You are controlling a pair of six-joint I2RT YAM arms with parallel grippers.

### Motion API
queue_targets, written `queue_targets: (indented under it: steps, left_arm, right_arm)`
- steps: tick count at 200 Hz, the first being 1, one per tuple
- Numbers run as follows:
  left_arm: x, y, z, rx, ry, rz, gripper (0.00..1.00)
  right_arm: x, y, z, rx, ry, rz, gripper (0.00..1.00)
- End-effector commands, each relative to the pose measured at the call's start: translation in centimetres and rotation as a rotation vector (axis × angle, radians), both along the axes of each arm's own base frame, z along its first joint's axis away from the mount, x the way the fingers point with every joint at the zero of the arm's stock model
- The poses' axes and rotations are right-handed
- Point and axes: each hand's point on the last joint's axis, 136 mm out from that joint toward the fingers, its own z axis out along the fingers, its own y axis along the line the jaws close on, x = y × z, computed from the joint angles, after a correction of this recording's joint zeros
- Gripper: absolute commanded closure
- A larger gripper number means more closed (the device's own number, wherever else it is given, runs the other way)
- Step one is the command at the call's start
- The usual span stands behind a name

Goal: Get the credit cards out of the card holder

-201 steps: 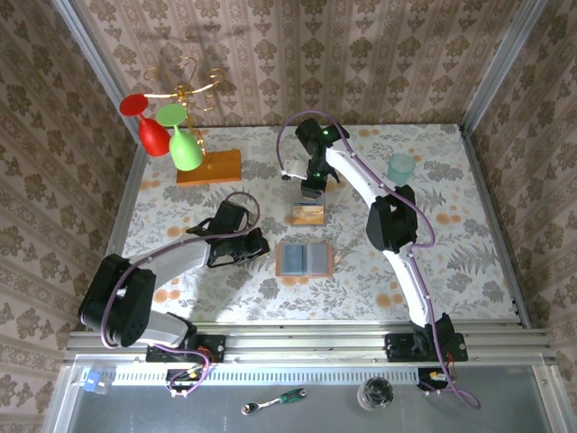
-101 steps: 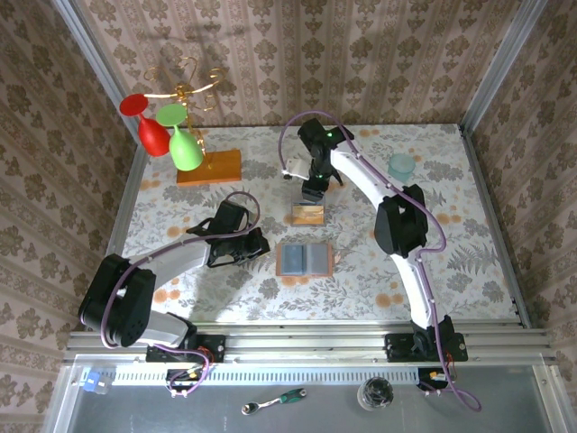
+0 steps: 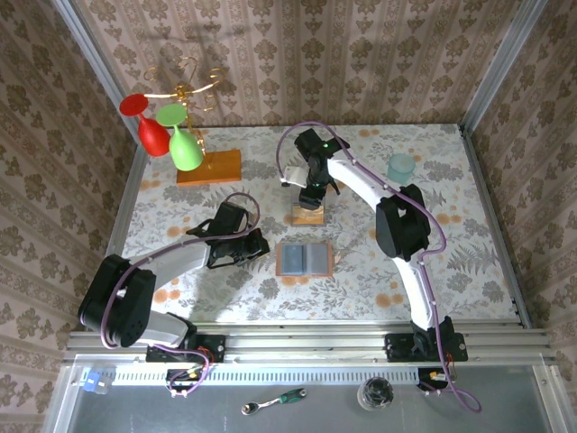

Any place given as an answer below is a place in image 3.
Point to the blue card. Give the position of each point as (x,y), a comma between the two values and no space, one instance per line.
(294,259)

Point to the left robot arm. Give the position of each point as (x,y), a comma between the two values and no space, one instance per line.
(112,306)

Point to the fern print tablecloth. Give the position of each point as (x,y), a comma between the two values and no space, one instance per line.
(252,306)

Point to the green plastic wine glass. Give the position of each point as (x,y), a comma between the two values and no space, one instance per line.
(185,151)

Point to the teal plastic cup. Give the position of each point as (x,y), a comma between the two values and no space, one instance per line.
(401,167)

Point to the red plastic wine glass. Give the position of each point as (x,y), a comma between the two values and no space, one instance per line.
(153,137)

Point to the black connector block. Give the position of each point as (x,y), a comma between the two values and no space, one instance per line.
(430,376)
(182,376)

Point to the clear jar dark contents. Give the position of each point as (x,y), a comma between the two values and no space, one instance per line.
(375,394)

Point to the grey metal shelf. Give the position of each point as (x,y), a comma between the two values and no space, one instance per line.
(135,415)

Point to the aluminium mounting rail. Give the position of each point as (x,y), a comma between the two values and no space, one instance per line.
(306,345)

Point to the aluminium table side rail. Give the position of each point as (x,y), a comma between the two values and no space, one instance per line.
(481,180)
(130,182)

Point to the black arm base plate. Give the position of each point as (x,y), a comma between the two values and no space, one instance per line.
(212,347)
(399,349)

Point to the aluminium frame post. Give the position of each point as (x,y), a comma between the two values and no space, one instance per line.
(97,67)
(501,67)

